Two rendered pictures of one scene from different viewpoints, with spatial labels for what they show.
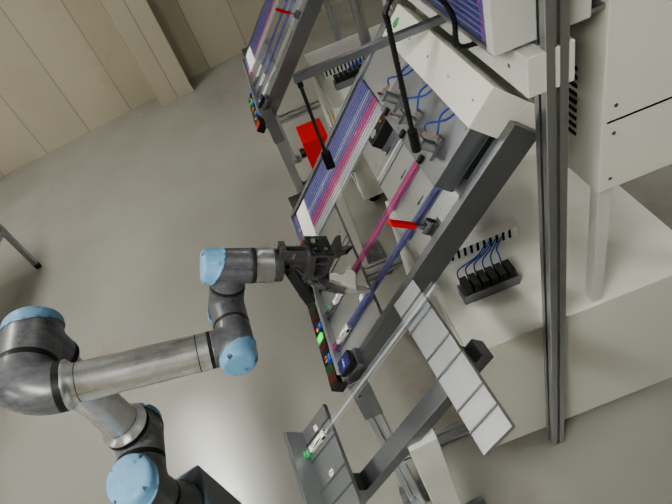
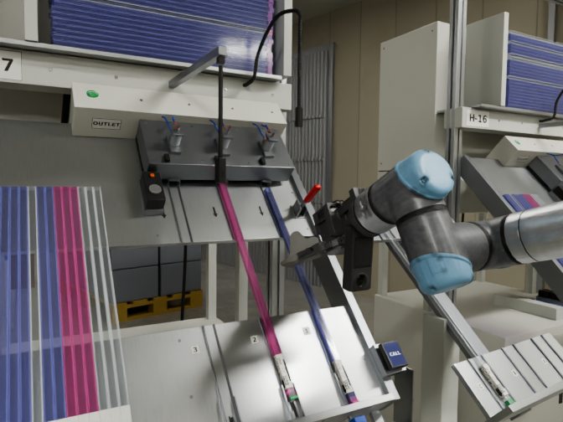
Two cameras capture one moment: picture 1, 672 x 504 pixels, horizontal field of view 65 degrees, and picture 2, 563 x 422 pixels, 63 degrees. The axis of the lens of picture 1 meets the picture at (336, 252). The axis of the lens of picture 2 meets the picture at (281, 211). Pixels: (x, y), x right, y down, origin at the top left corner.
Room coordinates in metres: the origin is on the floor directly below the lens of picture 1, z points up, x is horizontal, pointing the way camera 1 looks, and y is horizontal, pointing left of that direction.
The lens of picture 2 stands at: (1.35, 0.71, 1.11)
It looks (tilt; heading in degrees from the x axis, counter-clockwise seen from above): 4 degrees down; 240
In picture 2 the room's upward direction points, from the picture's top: 1 degrees clockwise
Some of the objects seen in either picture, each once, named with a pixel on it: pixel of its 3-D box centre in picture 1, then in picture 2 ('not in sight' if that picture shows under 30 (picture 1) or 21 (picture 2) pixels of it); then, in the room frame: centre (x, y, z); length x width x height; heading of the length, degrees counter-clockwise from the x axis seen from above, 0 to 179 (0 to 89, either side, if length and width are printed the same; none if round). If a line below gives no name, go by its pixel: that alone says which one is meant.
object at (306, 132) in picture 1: (339, 205); not in sight; (1.81, -0.09, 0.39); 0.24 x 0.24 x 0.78; 89
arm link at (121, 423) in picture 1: (91, 397); not in sight; (0.83, 0.64, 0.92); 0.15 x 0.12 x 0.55; 3
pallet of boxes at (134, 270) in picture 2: not in sight; (127, 234); (0.46, -3.70, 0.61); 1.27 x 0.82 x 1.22; 102
